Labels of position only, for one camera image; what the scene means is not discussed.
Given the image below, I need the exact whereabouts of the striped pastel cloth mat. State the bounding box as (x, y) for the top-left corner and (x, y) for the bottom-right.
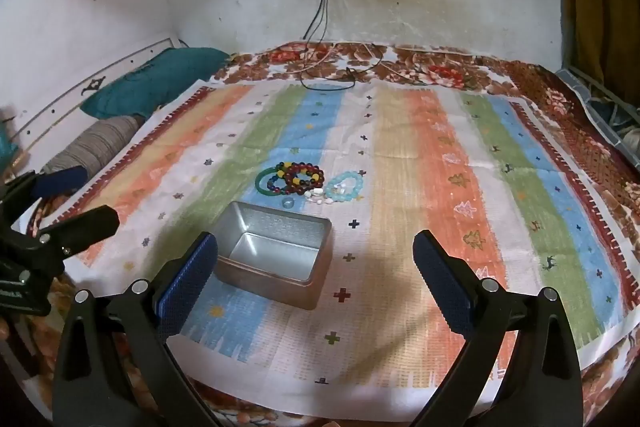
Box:
(20, 82), (640, 408)

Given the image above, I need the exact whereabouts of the green bangle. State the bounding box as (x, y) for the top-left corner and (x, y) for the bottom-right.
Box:
(256, 167), (294, 197)

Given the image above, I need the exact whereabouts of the light blue bead bracelet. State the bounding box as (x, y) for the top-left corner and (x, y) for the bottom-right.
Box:
(323, 172), (366, 202)

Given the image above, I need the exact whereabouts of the multicolour bead bracelet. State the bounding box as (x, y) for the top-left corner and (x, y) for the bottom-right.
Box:
(266, 162), (302, 196)

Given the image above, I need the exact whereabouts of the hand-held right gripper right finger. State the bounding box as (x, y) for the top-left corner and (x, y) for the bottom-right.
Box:
(411, 229), (583, 427)

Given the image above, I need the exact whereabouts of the grey metal frame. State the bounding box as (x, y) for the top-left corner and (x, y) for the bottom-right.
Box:
(555, 66), (640, 158)

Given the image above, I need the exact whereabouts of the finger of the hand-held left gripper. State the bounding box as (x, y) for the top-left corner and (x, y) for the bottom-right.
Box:
(0, 165), (87, 228)
(27, 205), (122, 262)

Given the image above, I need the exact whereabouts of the white headboard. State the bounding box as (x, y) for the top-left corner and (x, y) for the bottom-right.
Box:
(10, 38), (188, 158)

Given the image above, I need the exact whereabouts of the grey striped pillow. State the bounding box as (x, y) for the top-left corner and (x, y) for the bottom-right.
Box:
(39, 116), (146, 180)

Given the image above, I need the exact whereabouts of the teal pillow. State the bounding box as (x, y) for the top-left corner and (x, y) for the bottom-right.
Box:
(80, 47), (232, 120)

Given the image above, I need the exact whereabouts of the silver metal tin box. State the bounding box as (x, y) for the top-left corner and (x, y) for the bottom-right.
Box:
(214, 201), (334, 311)

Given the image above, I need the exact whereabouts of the black cable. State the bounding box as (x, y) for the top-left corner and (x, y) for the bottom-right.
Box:
(315, 0), (386, 82)
(299, 0), (386, 91)

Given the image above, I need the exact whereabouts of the dark red bead bracelet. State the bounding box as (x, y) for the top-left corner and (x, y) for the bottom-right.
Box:
(287, 161), (326, 190)

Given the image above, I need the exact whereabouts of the yellow hanging cloth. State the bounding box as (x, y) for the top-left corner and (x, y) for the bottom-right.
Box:
(562, 0), (640, 108)

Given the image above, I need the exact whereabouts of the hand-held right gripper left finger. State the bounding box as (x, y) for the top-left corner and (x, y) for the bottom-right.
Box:
(52, 231), (221, 427)

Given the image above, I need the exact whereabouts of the brown floral blanket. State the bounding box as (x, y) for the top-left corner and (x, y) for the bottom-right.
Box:
(10, 39), (640, 427)

